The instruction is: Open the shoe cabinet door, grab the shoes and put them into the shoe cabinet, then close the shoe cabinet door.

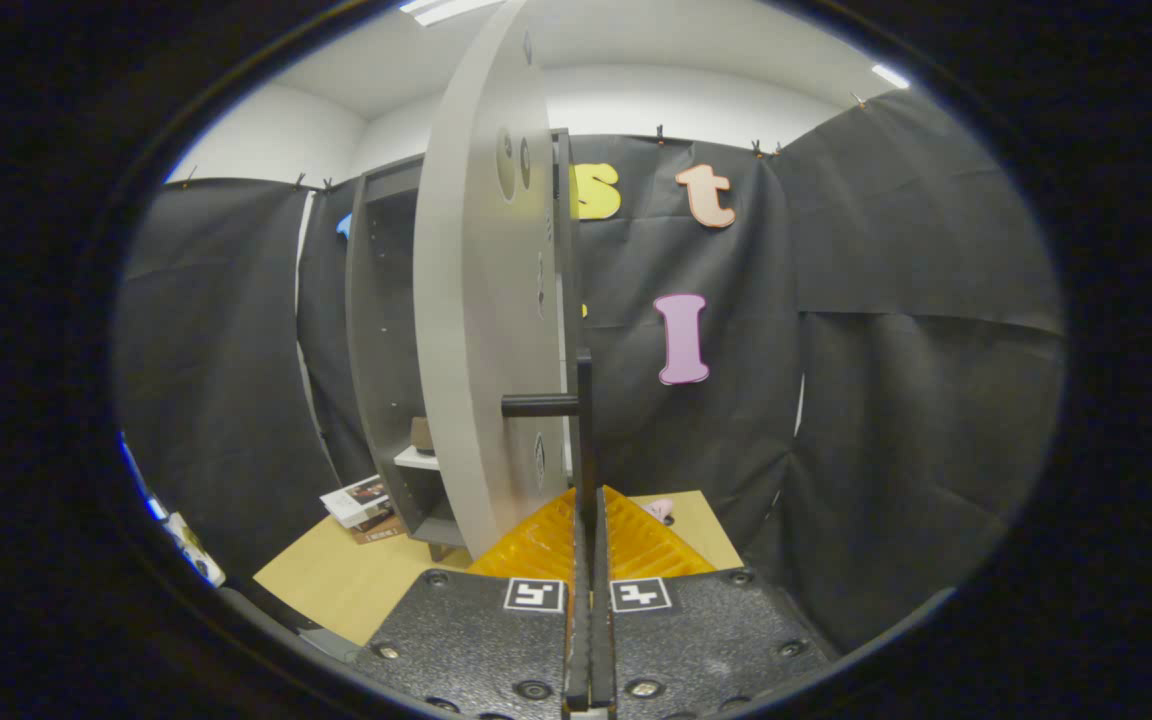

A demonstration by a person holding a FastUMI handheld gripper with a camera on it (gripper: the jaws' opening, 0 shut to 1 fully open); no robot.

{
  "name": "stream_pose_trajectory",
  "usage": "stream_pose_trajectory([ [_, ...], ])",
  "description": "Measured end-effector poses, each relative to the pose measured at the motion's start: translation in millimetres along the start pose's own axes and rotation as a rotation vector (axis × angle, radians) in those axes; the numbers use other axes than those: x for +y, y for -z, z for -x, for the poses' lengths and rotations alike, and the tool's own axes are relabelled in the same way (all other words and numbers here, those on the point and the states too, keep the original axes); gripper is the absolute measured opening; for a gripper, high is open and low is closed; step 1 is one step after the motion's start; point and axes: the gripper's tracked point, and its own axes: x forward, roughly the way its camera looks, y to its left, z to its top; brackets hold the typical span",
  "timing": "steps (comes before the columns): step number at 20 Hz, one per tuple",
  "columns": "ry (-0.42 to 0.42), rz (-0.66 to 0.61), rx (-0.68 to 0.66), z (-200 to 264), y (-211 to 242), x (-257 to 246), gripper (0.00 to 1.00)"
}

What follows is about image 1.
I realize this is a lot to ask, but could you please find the grey shoe cabinet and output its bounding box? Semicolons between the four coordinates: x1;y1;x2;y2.
344;128;577;561

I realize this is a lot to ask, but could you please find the white gadget with screen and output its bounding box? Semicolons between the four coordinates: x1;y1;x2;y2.
119;432;227;588

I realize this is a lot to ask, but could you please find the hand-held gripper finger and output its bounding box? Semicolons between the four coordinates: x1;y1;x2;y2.
593;487;837;720
351;487;592;720

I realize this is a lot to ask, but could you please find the white booklet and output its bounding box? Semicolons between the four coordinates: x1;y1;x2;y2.
321;475;395;529

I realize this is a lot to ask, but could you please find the brown book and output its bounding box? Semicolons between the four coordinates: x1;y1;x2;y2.
352;515;407;546

